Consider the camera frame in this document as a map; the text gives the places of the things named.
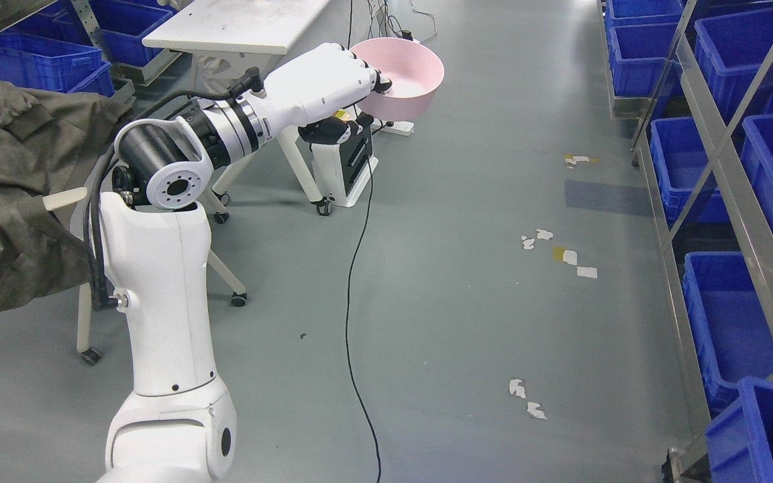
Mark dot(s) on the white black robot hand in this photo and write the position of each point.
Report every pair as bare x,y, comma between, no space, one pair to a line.
309,89

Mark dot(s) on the pink ikea bowl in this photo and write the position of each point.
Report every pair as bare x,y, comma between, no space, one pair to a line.
415,71

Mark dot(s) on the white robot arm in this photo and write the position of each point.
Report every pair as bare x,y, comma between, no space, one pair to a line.
179,422

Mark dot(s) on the steel shelf rack right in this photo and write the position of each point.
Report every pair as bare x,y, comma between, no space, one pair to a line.
697,76

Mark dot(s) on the white computer tower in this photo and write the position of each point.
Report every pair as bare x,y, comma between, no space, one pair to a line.
342,171

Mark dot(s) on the white rolling table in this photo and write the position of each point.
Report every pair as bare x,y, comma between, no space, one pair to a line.
244,34

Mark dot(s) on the olive green jacket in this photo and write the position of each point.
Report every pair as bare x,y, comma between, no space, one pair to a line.
50,142

